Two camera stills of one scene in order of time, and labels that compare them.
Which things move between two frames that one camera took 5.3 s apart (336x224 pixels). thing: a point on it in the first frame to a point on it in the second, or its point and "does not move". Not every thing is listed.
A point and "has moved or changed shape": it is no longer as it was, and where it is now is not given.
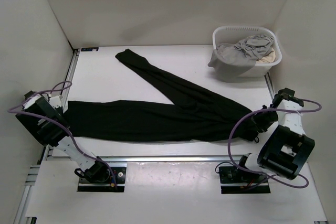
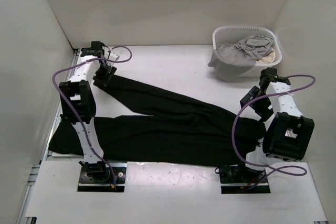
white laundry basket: x=234 y=34 does not move
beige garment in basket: x=269 y=58 does not move
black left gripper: x=62 y=115 to x=105 y=78
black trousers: x=193 y=117 has moved or changed shape
